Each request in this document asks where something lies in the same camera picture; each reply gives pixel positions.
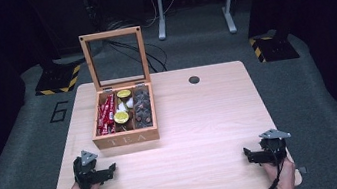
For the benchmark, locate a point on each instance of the bundle of red sachets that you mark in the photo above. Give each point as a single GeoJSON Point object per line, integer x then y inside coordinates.
{"type": "Point", "coordinates": [106, 112]}

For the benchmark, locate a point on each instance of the black yellow striped stand base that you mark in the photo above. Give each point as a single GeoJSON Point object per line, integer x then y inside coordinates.
{"type": "Point", "coordinates": [60, 80]}
{"type": "Point", "coordinates": [276, 49]}

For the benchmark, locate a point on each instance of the person's right hand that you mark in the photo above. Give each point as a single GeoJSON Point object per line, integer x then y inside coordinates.
{"type": "Point", "coordinates": [280, 168]}

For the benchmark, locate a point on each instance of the dark tea packets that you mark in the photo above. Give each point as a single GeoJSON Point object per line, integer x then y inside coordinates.
{"type": "Point", "coordinates": [142, 108]}

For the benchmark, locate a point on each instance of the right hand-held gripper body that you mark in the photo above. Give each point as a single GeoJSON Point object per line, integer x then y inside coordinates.
{"type": "Point", "coordinates": [271, 150]}

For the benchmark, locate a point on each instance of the wooden tea box with lid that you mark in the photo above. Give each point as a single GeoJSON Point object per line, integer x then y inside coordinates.
{"type": "Point", "coordinates": [126, 139]}

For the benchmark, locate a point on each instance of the grey tape strip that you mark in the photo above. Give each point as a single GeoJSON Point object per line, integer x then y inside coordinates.
{"type": "Point", "coordinates": [302, 170]}

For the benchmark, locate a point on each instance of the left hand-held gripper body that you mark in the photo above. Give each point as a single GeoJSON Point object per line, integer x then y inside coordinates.
{"type": "Point", "coordinates": [89, 173]}

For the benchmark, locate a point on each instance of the yellow-lidded small cup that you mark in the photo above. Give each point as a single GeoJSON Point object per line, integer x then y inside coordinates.
{"type": "Point", "coordinates": [121, 117]}
{"type": "Point", "coordinates": [124, 93]}

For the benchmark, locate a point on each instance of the white creamer cup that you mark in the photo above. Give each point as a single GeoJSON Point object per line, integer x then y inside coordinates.
{"type": "Point", "coordinates": [129, 103]}
{"type": "Point", "coordinates": [122, 107]}

